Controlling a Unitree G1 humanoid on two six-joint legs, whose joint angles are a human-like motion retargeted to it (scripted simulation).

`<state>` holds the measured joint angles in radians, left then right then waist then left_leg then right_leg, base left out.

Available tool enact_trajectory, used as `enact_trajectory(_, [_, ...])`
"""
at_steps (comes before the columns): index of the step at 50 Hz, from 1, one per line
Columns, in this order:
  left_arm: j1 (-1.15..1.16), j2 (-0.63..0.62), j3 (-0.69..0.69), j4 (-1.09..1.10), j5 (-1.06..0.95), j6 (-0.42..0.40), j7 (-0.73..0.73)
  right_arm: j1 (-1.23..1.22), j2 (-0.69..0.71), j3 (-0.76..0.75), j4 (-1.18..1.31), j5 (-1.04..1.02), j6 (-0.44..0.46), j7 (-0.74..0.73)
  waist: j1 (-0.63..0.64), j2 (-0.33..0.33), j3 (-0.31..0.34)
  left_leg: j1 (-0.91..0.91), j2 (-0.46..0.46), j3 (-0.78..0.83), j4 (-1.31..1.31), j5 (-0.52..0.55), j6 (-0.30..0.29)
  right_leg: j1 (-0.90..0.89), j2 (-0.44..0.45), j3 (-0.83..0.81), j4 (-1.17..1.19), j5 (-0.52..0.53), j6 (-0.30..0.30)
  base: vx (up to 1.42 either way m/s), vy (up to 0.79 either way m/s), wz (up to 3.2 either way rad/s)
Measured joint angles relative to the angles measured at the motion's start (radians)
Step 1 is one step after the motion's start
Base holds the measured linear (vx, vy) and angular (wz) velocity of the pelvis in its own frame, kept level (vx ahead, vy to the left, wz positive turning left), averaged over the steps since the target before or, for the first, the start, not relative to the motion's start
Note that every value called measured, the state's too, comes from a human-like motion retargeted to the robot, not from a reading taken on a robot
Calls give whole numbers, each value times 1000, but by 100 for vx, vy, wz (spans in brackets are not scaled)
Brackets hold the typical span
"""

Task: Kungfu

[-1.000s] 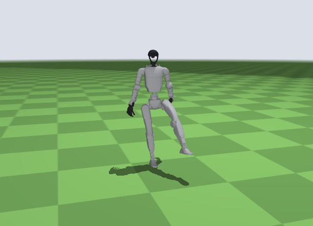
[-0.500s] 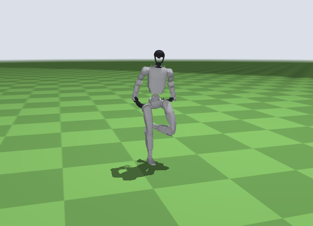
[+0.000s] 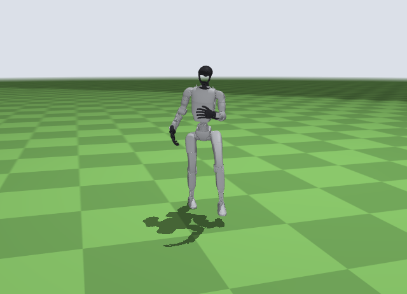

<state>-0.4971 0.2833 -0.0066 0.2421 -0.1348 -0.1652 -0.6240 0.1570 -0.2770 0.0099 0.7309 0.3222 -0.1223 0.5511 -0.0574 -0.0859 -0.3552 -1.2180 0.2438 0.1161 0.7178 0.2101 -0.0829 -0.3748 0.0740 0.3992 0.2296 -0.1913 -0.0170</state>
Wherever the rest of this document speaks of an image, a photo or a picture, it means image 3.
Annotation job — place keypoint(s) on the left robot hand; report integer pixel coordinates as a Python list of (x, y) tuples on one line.
[(207, 113)]

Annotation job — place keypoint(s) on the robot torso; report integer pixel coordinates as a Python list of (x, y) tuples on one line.
[(199, 98)]

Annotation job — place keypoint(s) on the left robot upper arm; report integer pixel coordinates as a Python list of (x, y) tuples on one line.
[(221, 101)]

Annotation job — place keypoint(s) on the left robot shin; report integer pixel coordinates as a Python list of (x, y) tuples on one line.
[(220, 183)]

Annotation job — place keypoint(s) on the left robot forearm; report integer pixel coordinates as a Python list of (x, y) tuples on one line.
[(221, 116)]

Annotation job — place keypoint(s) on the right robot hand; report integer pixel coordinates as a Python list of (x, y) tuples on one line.
[(172, 132)]

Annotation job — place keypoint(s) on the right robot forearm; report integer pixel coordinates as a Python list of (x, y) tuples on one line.
[(176, 120)]

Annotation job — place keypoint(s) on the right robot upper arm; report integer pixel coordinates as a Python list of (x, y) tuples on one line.
[(185, 101)]

